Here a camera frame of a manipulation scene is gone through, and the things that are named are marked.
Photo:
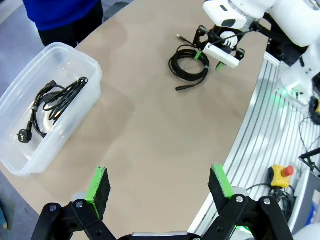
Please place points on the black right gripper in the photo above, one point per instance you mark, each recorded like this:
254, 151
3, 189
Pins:
245, 31

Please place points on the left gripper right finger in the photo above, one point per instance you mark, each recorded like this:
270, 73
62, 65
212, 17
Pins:
252, 220

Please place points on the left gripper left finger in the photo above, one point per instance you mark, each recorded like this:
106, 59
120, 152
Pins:
70, 220

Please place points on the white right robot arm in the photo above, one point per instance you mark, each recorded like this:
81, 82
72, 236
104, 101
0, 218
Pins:
287, 15

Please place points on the yellow emergency stop button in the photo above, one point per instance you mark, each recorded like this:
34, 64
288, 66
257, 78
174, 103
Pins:
277, 177

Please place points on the clear plastic storage box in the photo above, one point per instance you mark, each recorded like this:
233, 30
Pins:
15, 160

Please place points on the person in blue hoodie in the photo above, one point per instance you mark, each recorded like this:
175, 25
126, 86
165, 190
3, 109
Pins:
62, 12

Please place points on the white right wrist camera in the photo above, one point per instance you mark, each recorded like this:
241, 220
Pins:
220, 55

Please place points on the slotted aluminium base frame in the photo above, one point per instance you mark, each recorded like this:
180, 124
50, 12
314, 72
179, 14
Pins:
262, 125

